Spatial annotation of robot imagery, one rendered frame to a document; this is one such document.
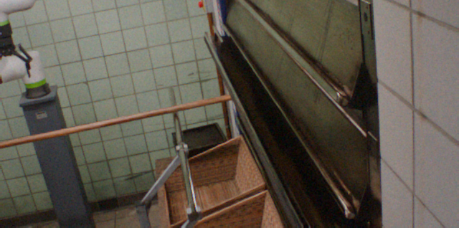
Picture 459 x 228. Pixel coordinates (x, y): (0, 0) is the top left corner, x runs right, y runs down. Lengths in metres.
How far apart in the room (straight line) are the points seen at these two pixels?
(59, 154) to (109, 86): 0.78
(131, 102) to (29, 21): 0.88
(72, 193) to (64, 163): 0.20
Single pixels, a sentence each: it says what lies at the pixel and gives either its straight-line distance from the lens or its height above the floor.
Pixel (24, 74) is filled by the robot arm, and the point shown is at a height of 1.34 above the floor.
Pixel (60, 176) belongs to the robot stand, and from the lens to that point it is 3.31.
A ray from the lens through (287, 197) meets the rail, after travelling 1.29.
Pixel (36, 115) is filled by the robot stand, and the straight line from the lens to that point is 3.17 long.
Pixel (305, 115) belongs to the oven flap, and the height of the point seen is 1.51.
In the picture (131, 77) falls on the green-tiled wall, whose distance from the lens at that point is 3.80.
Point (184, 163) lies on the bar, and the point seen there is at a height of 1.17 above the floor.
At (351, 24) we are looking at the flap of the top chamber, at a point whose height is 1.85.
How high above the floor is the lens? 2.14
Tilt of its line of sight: 22 degrees down
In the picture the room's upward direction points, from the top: 9 degrees counter-clockwise
